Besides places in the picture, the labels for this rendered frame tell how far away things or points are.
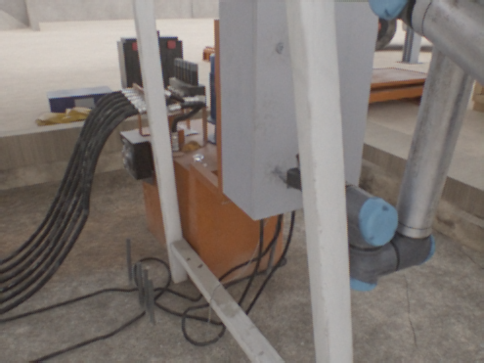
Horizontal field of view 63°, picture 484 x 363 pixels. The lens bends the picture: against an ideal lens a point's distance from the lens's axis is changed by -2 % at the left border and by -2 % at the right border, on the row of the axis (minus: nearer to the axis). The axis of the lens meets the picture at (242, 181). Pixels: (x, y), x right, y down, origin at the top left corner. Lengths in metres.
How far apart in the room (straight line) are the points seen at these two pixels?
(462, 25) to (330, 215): 0.38
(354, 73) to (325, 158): 0.56
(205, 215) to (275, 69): 0.85
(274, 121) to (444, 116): 0.45
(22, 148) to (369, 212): 2.83
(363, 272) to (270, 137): 0.44
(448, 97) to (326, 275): 0.41
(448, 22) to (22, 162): 3.07
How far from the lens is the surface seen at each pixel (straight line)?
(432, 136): 0.86
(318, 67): 0.70
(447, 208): 2.59
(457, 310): 2.08
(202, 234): 1.77
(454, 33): 0.63
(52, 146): 3.32
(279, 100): 1.10
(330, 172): 0.74
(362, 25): 1.24
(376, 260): 0.91
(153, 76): 1.60
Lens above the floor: 1.23
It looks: 24 degrees down
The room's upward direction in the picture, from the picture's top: straight up
